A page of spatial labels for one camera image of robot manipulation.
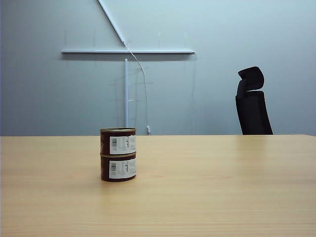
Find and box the white horizontal wall conduit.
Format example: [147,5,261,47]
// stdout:
[61,49,196,55]

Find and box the thin white hanging cable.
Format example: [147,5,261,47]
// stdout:
[125,42,151,135]

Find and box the white diagonal wall conduit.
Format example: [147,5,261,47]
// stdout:
[97,0,127,45]

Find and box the dark red tomato can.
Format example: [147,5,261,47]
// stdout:
[99,127,137,156]
[100,152,137,183]

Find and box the white vertical wall conduit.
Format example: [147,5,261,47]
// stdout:
[124,58,130,128]

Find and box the black office chair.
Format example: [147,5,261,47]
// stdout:
[235,66,274,135]

